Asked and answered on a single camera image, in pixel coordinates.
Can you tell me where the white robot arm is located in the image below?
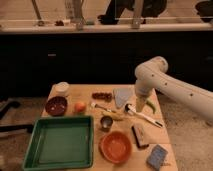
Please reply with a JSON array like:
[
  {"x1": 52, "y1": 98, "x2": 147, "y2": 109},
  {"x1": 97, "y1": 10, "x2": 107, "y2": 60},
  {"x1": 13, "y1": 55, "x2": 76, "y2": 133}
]
[{"x1": 135, "y1": 56, "x2": 213, "y2": 125}]

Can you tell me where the black brush block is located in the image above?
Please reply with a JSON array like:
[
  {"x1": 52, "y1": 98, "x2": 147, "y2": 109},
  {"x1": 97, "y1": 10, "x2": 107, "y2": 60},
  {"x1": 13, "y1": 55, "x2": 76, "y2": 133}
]
[{"x1": 131, "y1": 125, "x2": 149, "y2": 149}]

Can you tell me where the orange fruit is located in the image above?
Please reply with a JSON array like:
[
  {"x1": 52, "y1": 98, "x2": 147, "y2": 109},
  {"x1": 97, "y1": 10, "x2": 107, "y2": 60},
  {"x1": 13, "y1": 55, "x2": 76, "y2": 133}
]
[{"x1": 74, "y1": 101, "x2": 87, "y2": 113}]

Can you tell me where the brown sausage toy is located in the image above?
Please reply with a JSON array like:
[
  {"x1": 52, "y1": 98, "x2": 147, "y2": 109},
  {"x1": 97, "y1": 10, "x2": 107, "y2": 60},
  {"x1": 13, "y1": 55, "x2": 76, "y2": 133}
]
[{"x1": 92, "y1": 92, "x2": 112, "y2": 101}]

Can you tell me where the blue sponge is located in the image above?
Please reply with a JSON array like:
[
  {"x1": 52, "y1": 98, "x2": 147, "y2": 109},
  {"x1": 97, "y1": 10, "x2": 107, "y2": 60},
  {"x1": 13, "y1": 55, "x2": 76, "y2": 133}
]
[{"x1": 146, "y1": 145, "x2": 168, "y2": 171}]

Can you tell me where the green plastic tray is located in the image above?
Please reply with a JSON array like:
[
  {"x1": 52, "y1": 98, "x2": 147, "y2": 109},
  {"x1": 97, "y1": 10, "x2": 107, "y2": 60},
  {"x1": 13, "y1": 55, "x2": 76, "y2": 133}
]
[{"x1": 22, "y1": 116, "x2": 94, "y2": 171}]

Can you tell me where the white cup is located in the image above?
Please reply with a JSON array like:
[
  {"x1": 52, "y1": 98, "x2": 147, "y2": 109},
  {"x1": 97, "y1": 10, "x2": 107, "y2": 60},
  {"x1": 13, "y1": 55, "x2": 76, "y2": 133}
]
[{"x1": 55, "y1": 82, "x2": 69, "y2": 97}]

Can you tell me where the dark red bowl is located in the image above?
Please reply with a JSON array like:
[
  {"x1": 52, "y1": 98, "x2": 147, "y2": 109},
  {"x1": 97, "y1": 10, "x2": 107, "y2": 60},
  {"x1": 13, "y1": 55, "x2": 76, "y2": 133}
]
[{"x1": 45, "y1": 96, "x2": 68, "y2": 116}]

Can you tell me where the orange bowl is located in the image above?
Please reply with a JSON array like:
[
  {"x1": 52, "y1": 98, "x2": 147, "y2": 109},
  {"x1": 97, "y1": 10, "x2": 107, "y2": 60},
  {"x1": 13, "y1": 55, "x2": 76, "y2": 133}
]
[{"x1": 99, "y1": 131, "x2": 132, "y2": 164}]

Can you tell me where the white handled utensil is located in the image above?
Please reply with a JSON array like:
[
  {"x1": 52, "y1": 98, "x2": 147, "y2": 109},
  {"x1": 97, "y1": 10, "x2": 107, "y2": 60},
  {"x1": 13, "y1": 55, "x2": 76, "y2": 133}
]
[{"x1": 125, "y1": 104, "x2": 163, "y2": 128}]

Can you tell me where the grey towel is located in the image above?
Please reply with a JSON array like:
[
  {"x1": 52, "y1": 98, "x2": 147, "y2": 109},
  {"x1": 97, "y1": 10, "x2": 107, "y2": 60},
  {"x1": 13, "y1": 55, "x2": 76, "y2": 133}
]
[{"x1": 113, "y1": 88, "x2": 133, "y2": 108}]

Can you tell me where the silver metal cup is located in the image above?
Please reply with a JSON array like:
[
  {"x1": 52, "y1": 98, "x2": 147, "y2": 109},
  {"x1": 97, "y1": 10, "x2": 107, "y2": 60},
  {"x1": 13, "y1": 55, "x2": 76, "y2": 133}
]
[{"x1": 100, "y1": 116, "x2": 113, "y2": 131}]

